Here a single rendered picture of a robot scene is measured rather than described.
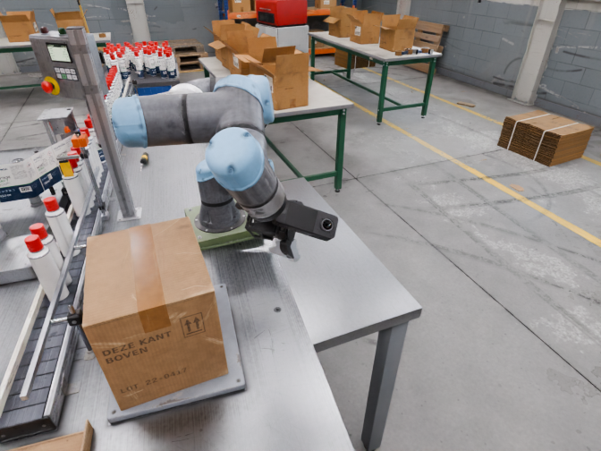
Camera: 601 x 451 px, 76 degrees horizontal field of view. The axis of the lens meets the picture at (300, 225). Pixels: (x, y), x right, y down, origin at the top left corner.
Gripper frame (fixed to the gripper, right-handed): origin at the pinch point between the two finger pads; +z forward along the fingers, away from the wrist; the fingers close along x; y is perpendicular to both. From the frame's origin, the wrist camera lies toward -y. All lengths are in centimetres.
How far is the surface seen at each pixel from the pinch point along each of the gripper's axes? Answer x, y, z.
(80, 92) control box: -39, 88, 5
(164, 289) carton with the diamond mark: 16.9, 23.1, -7.6
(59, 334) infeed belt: 32, 59, 9
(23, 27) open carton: -299, 524, 205
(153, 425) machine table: 44, 25, 9
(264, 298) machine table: 8.8, 18.1, 34.1
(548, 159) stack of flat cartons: -218, -130, 299
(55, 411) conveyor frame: 46, 45, 2
